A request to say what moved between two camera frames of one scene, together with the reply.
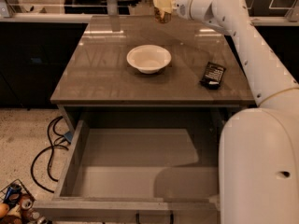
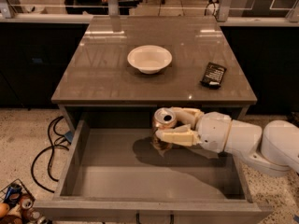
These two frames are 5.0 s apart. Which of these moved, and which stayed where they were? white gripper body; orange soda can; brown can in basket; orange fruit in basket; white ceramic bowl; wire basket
Moved: orange soda can; white gripper body
Stayed: wire basket; brown can in basket; orange fruit in basket; white ceramic bowl
